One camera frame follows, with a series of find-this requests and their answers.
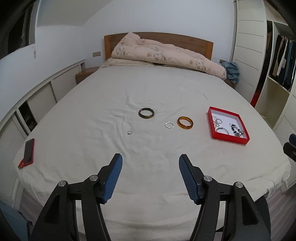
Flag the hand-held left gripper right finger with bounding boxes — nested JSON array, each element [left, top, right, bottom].
[[179, 154, 271, 241]]

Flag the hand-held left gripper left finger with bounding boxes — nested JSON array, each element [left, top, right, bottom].
[[29, 153, 123, 241]]

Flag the black beaded bracelet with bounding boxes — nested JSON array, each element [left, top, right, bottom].
[[229, 123, 244, 137]]

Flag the red jewelry box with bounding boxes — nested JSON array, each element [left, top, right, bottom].
[[207, 107, 250, 145]]

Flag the open wardrobe shelving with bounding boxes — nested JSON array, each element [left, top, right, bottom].
[[254, 21, 296, 130]]

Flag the red object by wardrobe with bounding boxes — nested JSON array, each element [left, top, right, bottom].
[[251, 91, 260, 107]]

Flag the amber bangle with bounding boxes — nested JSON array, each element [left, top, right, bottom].
[[177, 116, 194, 130]]

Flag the dark green bangle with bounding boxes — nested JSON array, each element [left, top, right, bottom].
[[139, 108, 155, 119]]

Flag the hanging clothes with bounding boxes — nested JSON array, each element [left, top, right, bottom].
[[269, 35, 296, 93]]

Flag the phone in red case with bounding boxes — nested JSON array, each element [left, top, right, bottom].
[[18, 138, 35, 168]]

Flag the blue cloth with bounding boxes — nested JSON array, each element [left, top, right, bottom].
[[221, 61, 240, 84]]

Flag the bed with white sheet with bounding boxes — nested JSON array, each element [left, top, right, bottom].
[[18, 61, 292, 241]]

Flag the white wardrobe door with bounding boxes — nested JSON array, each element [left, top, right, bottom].
[[231, 0, 267, 107]]

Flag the person's blue trousers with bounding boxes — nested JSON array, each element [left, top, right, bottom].
[[0, 199, 30, 241]]

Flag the white slatted cabinet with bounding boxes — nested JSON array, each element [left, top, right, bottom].
[[0, 59, 86, 209]]

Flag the wooden nightstand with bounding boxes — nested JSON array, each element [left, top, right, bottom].
[[75, 67, 100, 84]]

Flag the beige pillow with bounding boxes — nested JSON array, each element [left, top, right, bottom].
[[99, 58, 158, 67]]

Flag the pink floral quilt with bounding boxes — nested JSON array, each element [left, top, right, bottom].
[[111, 32, 227, 80]]

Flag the wooden headboard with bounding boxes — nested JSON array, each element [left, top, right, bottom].
[[104, 32, 213, 61]]

